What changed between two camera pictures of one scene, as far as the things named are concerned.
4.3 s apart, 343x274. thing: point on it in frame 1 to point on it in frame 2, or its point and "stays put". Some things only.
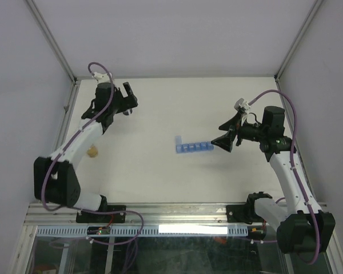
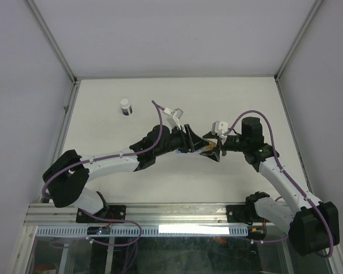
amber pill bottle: (92, 151) to (210, 146)
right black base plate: (238, 213) stays put
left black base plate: (90, 217) stays put
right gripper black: (234, 121) to (214, 154)
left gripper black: (128, 102) to (195, 141)
